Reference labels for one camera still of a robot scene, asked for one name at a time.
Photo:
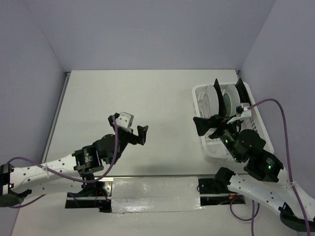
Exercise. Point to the white plastic dish rack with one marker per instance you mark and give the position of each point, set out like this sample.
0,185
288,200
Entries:
253,137

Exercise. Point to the red teal round plate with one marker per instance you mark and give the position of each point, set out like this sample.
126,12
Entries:
210,102
231,99

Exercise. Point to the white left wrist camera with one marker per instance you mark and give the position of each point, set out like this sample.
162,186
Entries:
125,121

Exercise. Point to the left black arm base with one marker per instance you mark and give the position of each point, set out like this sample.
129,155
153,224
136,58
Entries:
97,195

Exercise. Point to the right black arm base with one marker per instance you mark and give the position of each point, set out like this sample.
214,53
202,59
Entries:
211,194

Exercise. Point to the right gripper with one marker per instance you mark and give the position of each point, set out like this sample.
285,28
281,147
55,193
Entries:
202,123

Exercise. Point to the black green square plate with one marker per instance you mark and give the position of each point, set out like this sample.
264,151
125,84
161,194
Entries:
222,106

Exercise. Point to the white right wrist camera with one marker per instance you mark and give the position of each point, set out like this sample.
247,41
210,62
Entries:
242,113

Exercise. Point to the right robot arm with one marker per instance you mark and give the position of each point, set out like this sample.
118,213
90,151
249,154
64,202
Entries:
273,187

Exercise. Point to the silver tape patch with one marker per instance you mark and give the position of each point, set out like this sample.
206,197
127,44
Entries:
155,194

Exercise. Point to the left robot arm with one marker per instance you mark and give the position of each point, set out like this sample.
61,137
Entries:
21,177

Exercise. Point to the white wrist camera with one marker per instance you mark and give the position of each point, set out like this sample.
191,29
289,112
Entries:
242,113
125,121

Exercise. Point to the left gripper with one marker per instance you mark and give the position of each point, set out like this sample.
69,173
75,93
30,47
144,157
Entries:
140,139

